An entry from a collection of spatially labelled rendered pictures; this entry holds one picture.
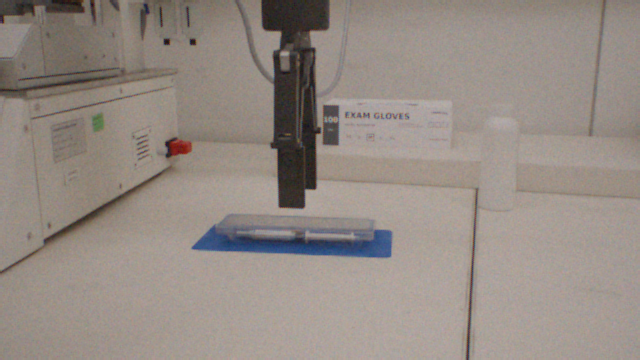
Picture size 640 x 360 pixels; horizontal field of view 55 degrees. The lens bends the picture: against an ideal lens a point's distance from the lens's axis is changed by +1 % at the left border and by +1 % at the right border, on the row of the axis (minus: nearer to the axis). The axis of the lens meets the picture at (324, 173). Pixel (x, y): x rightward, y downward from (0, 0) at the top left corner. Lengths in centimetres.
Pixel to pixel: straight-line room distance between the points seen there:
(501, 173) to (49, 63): 59
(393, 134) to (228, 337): 65
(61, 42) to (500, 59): 83
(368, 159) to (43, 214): 50
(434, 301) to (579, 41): 82
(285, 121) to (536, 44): 76
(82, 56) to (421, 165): 53
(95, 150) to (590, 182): 72
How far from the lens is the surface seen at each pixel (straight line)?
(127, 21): 102
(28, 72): 76
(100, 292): 63
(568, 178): 101
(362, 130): 109
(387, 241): 74
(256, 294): 60
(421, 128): 108
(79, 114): 83
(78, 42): 86
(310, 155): 75
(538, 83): 130
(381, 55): 131
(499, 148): 86
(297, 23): 66
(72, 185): 82
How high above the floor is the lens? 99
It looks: 13 degrees down
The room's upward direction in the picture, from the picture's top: straight up
